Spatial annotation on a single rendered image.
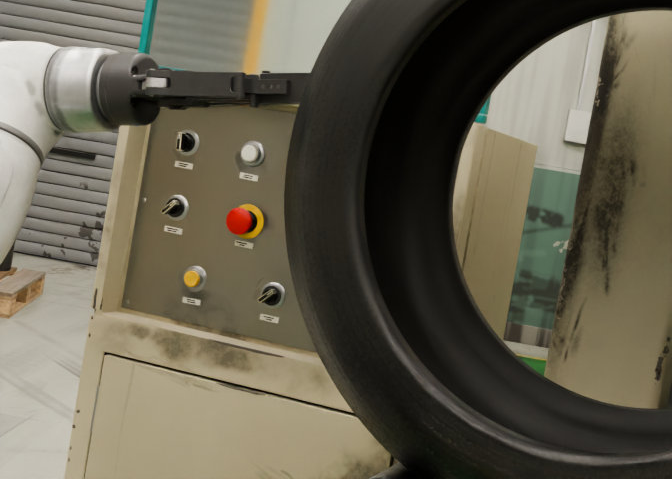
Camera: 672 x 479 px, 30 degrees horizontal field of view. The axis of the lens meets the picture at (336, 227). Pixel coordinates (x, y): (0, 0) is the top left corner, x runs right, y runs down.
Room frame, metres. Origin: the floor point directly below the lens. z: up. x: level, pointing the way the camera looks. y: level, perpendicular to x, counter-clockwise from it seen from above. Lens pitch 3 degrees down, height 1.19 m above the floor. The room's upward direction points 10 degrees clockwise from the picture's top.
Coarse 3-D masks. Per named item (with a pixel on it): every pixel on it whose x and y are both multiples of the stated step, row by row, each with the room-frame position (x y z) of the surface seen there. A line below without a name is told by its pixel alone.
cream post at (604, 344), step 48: (624, 48) 1.38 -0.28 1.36; (624, 96) 1.38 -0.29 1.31; (624, 144) 1.38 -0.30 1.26; (624, 192) 1.37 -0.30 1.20; (576, 240) 1.39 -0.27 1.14; (624, 240) 1.37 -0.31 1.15; (576, 288) 1.39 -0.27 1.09; (624, 288) 1.37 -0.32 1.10; (576, 336) 1.38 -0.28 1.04; (624, 336) 1.36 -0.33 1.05; (576, 384) 1.38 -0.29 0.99; (624, 384) 1.36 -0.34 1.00
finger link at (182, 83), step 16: (176, 80) 1.23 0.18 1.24; (192, 80) 1.23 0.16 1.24; (208, 80) 1.23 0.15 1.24; (224, 80) 1.23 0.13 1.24; (240, 80) 1.23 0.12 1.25; (176, 96) 1.24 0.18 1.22; (192, 96) 1.24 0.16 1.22; (208, 96) 1.23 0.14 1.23; (224, 96) 1.23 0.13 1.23; (240, 96) 1.23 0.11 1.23
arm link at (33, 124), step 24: (0, 48) 1.33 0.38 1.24; (24, 48) 1.32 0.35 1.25; (48, 48) 1.32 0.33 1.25; (0, 72) 1.30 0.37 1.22; (24, 72) 1.30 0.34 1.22; (0, 96) 1.29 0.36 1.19; (24, 96) 1.29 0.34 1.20; (0, 120) 1.28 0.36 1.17; (24, 120) 1.29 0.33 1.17; (48, 120) 1.31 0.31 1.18; (48, 144) 1.32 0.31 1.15
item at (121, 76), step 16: (112, 64) 1.29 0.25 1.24; (128, 64) 1.28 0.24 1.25; (144, 64) 1.30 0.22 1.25; (112, 80) 1.28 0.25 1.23; (128, 80) 1.27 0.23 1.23; (144, 80) 1.27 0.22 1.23; (112, 96) 1.28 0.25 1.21; (128, 96) 1.27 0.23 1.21; (144, 96) 1.26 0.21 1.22; (160, 96) 1.26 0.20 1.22; (112, 112) 1.29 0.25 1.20; (128, 112) 1.28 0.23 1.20; (144, 112) 1.30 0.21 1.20
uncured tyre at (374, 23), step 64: (384, 0) 1.09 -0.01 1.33; (448, 0) 1.06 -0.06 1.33; (512, 0) 1.33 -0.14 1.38; (576, 0) 1.31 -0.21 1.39; (640, 0) 1.29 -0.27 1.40; (320, 64) 1.13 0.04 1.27; (384, 64) 1.08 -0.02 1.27; (448, 64) 1.35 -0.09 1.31; (512, 64) 1.35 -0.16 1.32; (320, 128) 1.10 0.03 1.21; (384, 128) 1.34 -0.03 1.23; (448, 128) 1.35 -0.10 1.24; (320, 192) 1.10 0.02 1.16; (384, 192) 1.35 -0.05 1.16; (448, 192) 1.36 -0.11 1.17; (320, 256) 1.09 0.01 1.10; (384, 256) 1.34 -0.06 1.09; (448, 256) 1.35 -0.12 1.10; (320, 320) 1.10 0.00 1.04; (384, 320) 1.07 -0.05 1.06; (448, 320) 1.34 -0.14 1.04; (384, 384) 1.07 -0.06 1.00; (448, 384) 1.31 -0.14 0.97; (512, 384) 1.31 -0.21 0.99; (448, 448) 1.04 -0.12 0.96; (512, 448) 1.02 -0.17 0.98; (576, 448) 1.28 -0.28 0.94; (640, 448) 1.26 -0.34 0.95
